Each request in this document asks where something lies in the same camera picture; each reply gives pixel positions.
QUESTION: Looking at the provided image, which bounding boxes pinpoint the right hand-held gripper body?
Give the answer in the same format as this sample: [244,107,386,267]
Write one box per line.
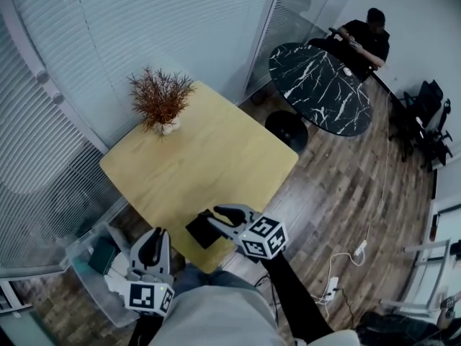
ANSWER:
[232,213,289,262]

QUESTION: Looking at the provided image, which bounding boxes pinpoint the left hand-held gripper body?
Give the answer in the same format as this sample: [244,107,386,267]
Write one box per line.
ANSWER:
[124,267,176,316]

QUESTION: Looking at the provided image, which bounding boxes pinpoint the black tissue box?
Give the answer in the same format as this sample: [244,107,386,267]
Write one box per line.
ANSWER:
[185,210,226,250]

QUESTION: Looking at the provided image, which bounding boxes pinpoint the person's left forearm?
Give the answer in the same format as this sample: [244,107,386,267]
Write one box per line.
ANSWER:
[127,311,164,346]

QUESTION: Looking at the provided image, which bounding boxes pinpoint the person's right forearm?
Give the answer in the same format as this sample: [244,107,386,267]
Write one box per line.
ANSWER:
[259,254,334,342]

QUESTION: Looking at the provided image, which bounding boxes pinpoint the person's blue jeans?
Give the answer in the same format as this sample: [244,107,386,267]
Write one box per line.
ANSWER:
[172,265,261,296]

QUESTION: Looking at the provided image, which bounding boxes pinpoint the clear plastic bin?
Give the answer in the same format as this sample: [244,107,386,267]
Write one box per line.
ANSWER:
[66,221,142,327]

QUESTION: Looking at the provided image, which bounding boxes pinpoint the person's grey shirt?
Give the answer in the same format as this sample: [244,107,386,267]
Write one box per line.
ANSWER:
[149,285,361,346]

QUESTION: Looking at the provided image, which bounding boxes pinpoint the reddish plant in white pot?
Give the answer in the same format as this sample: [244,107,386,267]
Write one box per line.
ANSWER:
[126,66,197,142]

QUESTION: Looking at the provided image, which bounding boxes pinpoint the black marble round table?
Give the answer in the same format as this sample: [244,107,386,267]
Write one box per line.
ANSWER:
[264,42,372,151]

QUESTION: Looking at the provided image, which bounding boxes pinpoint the black office chair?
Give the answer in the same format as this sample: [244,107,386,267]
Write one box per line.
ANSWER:
[419,97,455,172]
[390,79,444,161]

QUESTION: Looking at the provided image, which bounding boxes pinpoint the white power strip with cable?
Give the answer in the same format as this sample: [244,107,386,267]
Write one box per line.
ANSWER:
[316,252,367,320]

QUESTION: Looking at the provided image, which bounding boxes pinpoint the black cable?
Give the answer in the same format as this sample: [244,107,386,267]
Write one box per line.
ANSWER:
[334,286,362,328]

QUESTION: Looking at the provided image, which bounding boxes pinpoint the white metal frame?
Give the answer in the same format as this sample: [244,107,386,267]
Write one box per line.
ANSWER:
[381,207,461,316]

